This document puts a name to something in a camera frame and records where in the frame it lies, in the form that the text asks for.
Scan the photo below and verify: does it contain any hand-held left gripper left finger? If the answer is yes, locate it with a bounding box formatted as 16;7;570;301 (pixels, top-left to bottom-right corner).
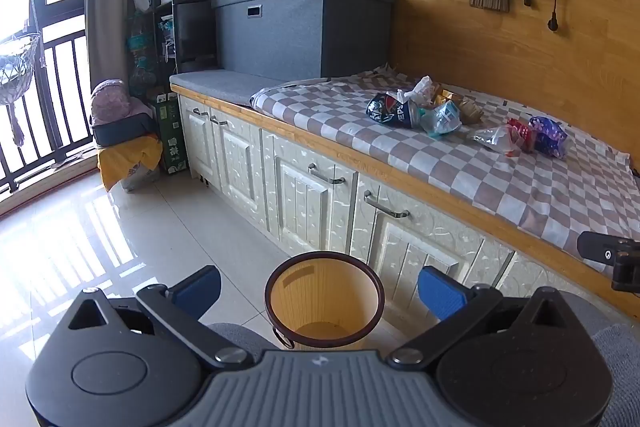
65;265;256;370

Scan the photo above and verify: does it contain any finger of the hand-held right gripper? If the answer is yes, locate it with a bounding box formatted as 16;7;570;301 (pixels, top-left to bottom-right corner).
577;231;623;265

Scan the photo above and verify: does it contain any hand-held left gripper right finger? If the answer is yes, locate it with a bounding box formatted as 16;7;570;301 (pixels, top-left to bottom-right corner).
387;266;576;367

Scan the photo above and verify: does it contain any beige round wastebasket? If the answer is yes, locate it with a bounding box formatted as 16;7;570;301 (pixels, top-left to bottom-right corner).
264;251;386;351

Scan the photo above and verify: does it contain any purple snack bag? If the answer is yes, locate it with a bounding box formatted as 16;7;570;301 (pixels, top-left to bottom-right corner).
529;116;570;160

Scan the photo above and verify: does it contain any red snack packet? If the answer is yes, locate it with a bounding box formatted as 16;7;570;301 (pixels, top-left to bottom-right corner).
506;118;536;154

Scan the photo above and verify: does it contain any clear plastic wrapper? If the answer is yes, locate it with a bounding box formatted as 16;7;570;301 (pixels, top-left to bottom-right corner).
467;125;521;156

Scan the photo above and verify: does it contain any crushed clear bottle teal lid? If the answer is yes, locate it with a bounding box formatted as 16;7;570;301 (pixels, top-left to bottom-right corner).
419;101;463;138

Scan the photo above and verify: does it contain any grey cloth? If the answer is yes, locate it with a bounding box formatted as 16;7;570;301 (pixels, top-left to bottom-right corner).
565;292;640;427

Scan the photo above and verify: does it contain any checked brown white cloth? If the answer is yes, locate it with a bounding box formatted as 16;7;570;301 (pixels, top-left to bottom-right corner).
249;64;637;266

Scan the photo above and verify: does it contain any cream bench cabinet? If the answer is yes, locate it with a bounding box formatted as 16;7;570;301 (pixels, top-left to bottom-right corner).
170;84;640;323

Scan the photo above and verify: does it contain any yellow cloth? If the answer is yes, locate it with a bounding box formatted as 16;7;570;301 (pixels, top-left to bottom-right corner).
96;134;165;192

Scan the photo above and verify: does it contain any green cardboard box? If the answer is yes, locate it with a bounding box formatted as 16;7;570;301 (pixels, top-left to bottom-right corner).
147;87;189;176

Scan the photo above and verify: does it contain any dark grey bin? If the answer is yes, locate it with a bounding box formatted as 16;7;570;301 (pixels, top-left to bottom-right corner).
92;113;159;146

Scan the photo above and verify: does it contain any pink bag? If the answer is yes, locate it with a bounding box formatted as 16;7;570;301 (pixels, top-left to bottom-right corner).
90;79;153;128

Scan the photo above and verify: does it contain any grey bench cushion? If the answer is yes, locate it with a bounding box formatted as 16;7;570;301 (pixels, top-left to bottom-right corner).
170;69;331;108

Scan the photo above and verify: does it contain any wooden back panel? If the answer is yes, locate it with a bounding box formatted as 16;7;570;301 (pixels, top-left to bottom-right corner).
345;0;640;158

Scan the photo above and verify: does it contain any black metal shelf rack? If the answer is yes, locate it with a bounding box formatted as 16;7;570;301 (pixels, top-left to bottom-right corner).
125;0;179;98

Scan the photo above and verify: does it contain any grey fabric storage box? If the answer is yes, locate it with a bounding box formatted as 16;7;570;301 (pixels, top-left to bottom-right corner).
211;0;396;80

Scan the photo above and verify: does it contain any hanging net basket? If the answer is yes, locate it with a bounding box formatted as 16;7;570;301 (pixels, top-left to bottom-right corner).
0;32;44;144

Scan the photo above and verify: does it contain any black window frame with railing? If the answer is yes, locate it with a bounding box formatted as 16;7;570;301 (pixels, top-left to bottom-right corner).
0;0;97;210

